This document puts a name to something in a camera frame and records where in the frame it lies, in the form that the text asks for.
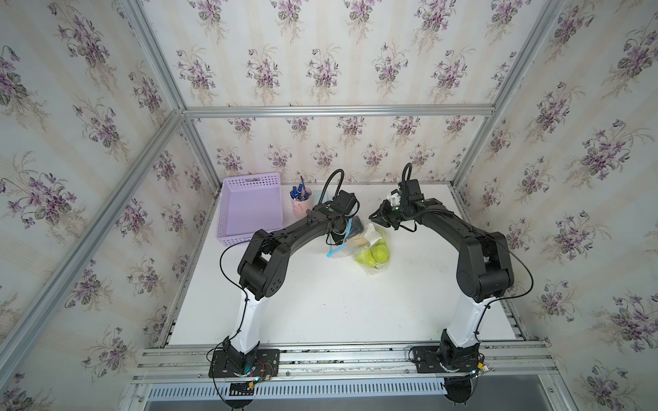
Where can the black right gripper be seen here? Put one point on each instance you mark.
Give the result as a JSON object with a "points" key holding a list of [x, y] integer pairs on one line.
{"points": [[382, 216]]}

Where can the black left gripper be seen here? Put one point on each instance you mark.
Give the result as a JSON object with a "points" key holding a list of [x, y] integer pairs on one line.
{"points": [[355, 226]]}

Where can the clear zip-top bag blue seal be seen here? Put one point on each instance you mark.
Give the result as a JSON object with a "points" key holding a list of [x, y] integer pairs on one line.
{"points": [[375, 234]]}

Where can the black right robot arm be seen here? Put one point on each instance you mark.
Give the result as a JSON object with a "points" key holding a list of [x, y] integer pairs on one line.
{"points": [[484, 274]]}

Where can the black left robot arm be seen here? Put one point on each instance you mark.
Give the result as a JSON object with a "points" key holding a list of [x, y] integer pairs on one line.
{"points": [[263, 268]]}

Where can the green pear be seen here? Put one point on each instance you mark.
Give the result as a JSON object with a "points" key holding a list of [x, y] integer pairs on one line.
{"points": [[380, 253], [366, 258]]}

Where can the pink pen cup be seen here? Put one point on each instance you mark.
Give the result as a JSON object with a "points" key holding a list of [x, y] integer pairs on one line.
{"points": [[301, 207]]}

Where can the blue pens bundle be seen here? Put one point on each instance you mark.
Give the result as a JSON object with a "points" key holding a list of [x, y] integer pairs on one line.
{"points": [[300, 192]]}

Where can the purple plastic basket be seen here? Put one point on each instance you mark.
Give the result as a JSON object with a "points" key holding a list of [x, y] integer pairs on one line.
{"points": [[248, 204]]}

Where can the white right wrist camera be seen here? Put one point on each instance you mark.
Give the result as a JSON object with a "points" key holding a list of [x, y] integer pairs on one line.
{"points": [[394, 199]]}

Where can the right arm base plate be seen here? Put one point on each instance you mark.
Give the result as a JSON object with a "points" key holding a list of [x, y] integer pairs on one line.
{"points": [[440, 359]]}

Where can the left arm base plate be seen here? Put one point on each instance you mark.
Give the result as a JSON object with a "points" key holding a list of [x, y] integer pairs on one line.
{"points": [[262, 363]]}

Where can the aluminium mounting rail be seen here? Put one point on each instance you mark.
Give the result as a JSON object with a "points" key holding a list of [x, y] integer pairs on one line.
{"points": [[310, 371]]}

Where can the aluminium frame bars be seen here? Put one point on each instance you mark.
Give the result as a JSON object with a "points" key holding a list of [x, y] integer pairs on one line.
{"points": [[23, 337]]}

